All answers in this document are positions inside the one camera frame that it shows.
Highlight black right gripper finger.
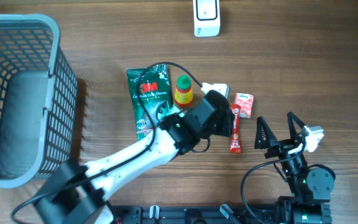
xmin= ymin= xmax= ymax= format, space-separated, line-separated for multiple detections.
xmin=287 ymin=111 xmax=305 ymax=139
xmin=254 ymin=116 xmax=279 ymax=149

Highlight red coffee stick sachet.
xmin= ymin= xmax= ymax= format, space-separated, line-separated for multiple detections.
xmin=229 ymin=103 xmax=241 ymax=153

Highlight red sauce bottle green cap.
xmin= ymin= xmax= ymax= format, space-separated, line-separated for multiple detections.
xmin=174 ymin=75 xmax=194 ymax=108

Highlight orange Kleenex tissue pack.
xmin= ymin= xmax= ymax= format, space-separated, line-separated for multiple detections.
xmin=234 ymin=93 xmax=254 ymax=118

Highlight green 3M gloves packet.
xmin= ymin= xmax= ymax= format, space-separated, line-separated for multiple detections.
xmin=126 ymin=64 xmax=173 ymax=140

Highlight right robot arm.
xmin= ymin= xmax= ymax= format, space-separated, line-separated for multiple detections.
xmin=254 ymin=112 xmax=335 ymax=203

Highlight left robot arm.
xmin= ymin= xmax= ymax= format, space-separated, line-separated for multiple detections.
xmin=33 ymin=90 xmax=234 ymax=223

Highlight white barcode scanner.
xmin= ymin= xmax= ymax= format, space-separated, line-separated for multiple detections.
xmin=193 ymin=0 xmax=221 ymax=37

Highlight grey plastic shopping basket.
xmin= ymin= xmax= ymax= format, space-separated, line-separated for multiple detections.
xmin=0 ymin=14 xmax=78 ymax=189

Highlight black right camera cable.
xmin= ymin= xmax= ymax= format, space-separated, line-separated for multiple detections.
xmin=240 ymin=141 xmax=306 ymax=224

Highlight black camera cable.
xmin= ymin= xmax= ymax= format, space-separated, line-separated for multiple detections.
xmin=240 ymin=141 xmax=306 ymax=224
xmin=10 ymin=61 xmax=211 ymax=224

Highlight black left camera cable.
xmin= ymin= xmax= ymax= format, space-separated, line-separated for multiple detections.
xmin=10 ymin=61 xmax=211 ymax=224

